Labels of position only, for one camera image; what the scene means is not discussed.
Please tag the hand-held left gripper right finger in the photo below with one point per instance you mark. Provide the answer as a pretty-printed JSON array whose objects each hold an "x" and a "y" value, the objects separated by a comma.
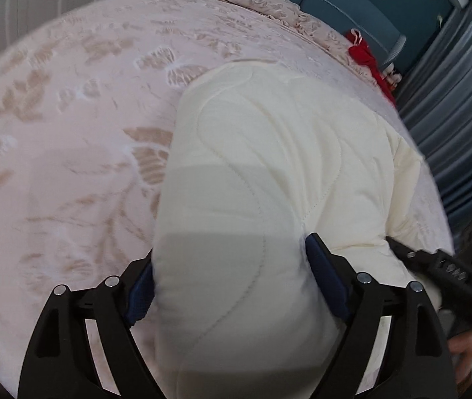
[{"x": 327, "y": 274}]

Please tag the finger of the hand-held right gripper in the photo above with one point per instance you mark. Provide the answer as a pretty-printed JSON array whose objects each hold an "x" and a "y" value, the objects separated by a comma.
[{"x": 418, "y": 257}]

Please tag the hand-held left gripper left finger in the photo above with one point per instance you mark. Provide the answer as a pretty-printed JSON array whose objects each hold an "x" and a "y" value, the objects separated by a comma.
[{"x": 141, "y": 295}]

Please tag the person's right hand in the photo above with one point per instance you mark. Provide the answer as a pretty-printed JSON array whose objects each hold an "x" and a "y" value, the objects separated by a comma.
[{"x": 464, "y": 353}]

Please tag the grey curtain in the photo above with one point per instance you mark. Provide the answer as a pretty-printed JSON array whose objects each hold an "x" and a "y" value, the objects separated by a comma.
[{"x": 460, "y": 112}]

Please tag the pink butterfly bedspread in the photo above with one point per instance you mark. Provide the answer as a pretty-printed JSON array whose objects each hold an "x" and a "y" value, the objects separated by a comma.
[{"x": 65, "y": 153}]

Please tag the small doll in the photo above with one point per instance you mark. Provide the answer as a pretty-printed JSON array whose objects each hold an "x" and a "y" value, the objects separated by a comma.
[{"x": 391, "y": 77}]

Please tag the red cloth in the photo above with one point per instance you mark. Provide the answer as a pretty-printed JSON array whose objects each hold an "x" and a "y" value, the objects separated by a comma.
[{"x": 367, "y": 56}]

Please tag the blue padded headboard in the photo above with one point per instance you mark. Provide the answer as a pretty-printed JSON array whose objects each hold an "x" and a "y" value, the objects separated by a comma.
[{"x": 356, "y": 0}]

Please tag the grey mesh bed rail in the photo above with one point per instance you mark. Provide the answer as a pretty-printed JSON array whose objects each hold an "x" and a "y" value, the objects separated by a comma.
[{"x": 398, "y": 50}]

